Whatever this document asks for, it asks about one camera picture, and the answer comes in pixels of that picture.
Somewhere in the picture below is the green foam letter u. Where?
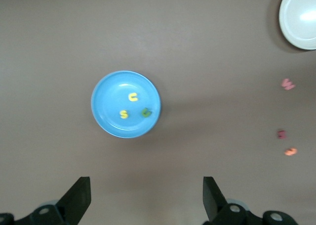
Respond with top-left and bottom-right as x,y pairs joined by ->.
140,107 -> 153,118

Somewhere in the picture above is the pink foam letter w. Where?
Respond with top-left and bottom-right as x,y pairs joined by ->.
281,78 -> 296,90

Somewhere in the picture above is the beige plate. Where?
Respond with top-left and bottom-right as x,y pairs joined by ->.
278,0 -> 316,50

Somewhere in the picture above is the blue plate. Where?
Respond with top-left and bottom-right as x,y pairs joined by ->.
90,70 -> 161,138

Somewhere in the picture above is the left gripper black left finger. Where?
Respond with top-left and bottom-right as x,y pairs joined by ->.
0,177 -> 91,225

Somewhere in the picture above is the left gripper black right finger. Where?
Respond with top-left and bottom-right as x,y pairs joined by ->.
202,176 -> 297,225

